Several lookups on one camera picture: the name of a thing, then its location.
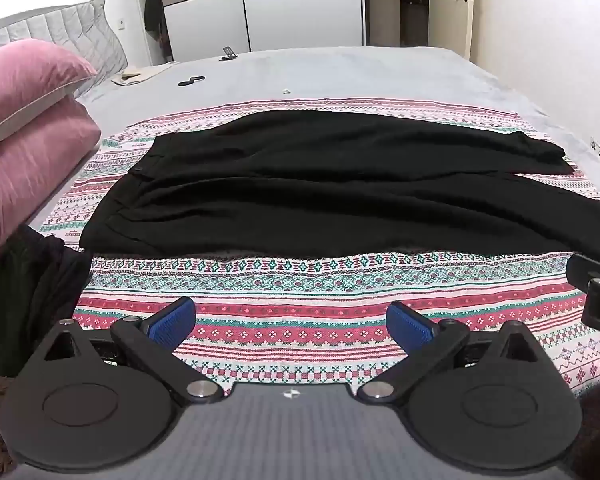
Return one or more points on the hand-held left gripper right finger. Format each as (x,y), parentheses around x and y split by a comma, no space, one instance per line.
(409,327)

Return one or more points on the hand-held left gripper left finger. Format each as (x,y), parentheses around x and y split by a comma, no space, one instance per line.
(172,321)

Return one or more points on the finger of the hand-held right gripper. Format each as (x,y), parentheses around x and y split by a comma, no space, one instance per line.
(587,266)

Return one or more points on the black pants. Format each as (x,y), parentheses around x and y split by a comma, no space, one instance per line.
(330,195)

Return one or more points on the patterned striped blanket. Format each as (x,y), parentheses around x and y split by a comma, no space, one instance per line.
(300,300)

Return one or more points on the small white tag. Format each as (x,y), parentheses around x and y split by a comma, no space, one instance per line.
(597,147)

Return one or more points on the dark cloth pile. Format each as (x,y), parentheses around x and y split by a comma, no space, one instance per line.
(25,290)

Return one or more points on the pink pillow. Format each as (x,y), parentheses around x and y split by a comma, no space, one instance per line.
(30,170)
(25,80)

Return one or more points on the small black curved object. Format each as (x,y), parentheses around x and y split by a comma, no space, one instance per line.
(190,81)

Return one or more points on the folded beige cloth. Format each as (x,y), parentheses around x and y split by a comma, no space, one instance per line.
(140,74)

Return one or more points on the black phone stand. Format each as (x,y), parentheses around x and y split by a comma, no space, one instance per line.
(228,53)

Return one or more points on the cream door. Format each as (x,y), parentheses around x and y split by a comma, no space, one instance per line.
(462,15)

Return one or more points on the grey quilted pillow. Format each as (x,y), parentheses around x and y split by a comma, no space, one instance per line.
(87,40)

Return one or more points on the hanging dark clothes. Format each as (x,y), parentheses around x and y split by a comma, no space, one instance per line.
(154,10)

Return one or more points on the white and grey wardrobe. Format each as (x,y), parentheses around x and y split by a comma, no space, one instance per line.
(280,5)

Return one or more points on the grey padded headboard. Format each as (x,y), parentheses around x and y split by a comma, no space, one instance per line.
(10,27)

